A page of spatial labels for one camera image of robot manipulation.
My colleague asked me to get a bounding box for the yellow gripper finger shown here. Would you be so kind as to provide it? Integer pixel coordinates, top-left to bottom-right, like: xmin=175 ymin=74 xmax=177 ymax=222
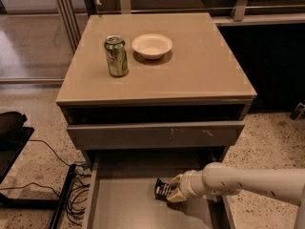
xmin=166 ymin=188 xmax=187 ymax=203
xmin=170 ymin=174 xmax=183 ymax=185

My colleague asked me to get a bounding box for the black rxbar chocolate wrapper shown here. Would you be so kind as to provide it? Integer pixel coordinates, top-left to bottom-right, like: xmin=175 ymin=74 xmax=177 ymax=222
xmin=154 ymin=178 xmax=173 ymax=200

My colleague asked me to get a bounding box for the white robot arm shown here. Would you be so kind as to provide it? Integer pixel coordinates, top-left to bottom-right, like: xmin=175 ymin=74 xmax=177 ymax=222
xmin=166 ymin=162 xmax=305 ymax=229

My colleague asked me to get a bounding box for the closed top drawer front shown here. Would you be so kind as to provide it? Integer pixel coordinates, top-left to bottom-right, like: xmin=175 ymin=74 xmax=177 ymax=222
xmin=67 ymin=121 xmax=244 ymax=150

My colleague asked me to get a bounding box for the open middle drawer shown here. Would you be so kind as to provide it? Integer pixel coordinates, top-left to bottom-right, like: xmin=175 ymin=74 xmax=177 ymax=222
xmin=82 ymin=149 xmax=234 ymax=229

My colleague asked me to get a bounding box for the grey drawer cabinet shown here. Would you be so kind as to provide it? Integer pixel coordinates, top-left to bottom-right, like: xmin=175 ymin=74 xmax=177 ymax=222
xmin=55 ymin=12 xmax=257 ymax=229

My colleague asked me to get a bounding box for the white paper bowl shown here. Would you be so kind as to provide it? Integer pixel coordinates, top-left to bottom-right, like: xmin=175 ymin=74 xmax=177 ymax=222
xmin=132 ymin=33 xmax=173 ymax=60

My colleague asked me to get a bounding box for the dark object on floor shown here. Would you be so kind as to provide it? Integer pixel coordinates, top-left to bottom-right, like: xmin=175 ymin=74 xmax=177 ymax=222
xmin=290 ymin=103 xmax=305 ymax=120

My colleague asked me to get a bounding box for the green soda can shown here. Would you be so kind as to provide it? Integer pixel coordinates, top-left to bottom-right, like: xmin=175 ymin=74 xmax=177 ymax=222
xmin=104 ymin=35 xmax=128 ymax=77

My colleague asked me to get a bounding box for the black stand with base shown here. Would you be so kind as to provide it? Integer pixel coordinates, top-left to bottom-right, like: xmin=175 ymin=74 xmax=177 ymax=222
xmin=0 ymin=111 xmax=77 ymax=229

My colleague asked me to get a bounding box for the black cable on floor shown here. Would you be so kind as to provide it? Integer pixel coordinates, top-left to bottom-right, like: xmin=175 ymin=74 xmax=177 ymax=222
xmin=0 ymin=138 xmax=75 ymax=198

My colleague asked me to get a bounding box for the metal railing frame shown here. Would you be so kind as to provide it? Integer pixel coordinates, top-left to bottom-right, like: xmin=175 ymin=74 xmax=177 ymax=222
xmin=55 ymin=0 xmax=305 ymax=49

